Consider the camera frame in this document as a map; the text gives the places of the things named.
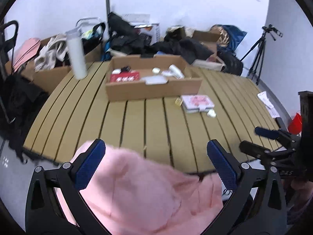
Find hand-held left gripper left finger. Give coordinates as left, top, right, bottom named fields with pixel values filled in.
left=25, top=138, right=109, bottom=235

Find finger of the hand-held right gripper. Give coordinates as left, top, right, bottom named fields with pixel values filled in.
left=239, top=140, right=272, bottom=163
left=254, top=127, right=297, bottom=144

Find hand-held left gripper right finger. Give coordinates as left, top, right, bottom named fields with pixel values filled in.
left=205, top=139, right=288, bottom=235

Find red printed box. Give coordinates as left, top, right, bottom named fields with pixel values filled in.
left=110, top=70, right=140, bottom=83

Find shallow cardboard box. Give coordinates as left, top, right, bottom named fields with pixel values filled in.
left=105, top=54, right=203, bottom=102

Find white squeeze bottle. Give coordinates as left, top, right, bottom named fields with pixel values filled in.
left=169, top=64, right=185, bottom=79

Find clear plastic swab box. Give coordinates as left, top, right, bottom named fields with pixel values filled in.
left=141, top=75, right=170, bottom=86

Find person's right hand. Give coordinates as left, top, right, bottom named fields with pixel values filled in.
left=281, top=179, right=313, bottom=226

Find white paper slips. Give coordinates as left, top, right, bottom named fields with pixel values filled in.
left=257, top=91, right=274, bottom=108

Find pink jacket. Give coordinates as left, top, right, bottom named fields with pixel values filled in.
left=55, top=142, right=224, bottom=235

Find pink wet wipes pack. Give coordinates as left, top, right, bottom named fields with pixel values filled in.
left=181, top=94, right=215, bottom=114

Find black luggage bag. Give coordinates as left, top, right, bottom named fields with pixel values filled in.
left=216, top=50, right=244, bottom=76

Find black tripod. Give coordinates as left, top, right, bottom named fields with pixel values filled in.
left=240, top=33, right=268, bottom=86

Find beige canvas bag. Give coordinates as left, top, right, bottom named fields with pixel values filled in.
left=192, top=59, right=227, bottom=72

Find large open cardboard box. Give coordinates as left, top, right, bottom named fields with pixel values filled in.
left=5, top=38, right=103, bottom=95

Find blue bag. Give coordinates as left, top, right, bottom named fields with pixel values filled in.
left=221, top=24, right=248, bottom=52

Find woven rattan basket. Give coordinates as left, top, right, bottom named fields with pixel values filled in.
left=211, top=27, right=230, bottom=47

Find white thermos bottle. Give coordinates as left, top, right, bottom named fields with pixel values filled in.
left=65, top=28, right=88, bottom=80

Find brown cardboard box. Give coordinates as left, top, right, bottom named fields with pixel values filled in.
left=192, top=30, right=224, bottom=63

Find black puffy jacket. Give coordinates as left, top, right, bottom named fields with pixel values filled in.
left=150, top=37, right=214, bottom=64

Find beige clothing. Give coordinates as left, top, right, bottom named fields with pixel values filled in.
left=34, top=34, right=70, bottom=72

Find black clothes pile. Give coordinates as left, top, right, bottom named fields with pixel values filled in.
left=105, top=34, right=157, bottom=57

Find black green tote bag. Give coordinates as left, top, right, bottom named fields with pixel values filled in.
left=82, top=23, right=106, bottom=54

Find pink bag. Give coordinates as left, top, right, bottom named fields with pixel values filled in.
left=12, top=37, right=41, bottom=70

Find black folding cart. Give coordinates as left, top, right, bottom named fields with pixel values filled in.
left=0, top=20, right=19, bottom=125

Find black backpack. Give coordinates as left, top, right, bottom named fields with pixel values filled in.
left=108, top=12, right=137, bottom=44

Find printed appliance box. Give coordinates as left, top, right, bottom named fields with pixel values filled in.
left=133, top=23, right=160, bottom=46

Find black camera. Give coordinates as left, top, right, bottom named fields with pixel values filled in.
left=262, top=24, right=283, bottom=42

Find white metal frame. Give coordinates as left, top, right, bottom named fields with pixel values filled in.
left=76, top=17, right=103, bottom=30

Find white wall socket strip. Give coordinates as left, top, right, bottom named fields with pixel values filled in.
left=122, top=13, right=150, bottom=24

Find black trolley handle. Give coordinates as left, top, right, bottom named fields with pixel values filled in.
left=101, top=0, right=113, bottom=40

